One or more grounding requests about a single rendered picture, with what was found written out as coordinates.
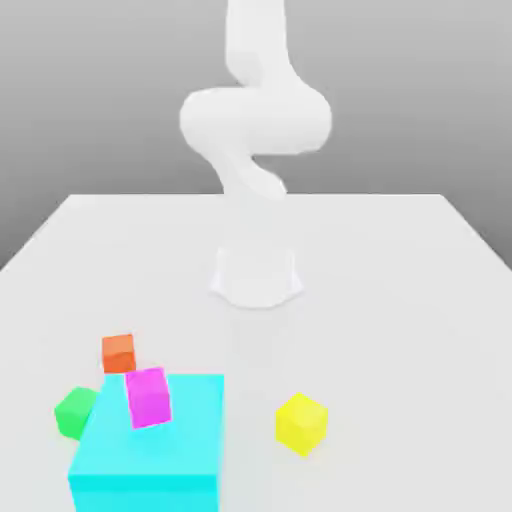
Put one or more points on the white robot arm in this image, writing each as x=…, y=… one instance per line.
x=256, y=120

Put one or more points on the small orange cube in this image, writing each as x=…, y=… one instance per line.
x=118, y=354

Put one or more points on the small yellow cube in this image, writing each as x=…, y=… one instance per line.
x=300, y=424

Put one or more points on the small magenta cube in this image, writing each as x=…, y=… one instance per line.
x=148, y=398

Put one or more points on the small green cube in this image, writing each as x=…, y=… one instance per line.
x=72, y=414

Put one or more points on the large cyan box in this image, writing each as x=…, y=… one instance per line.
x=152, y=464

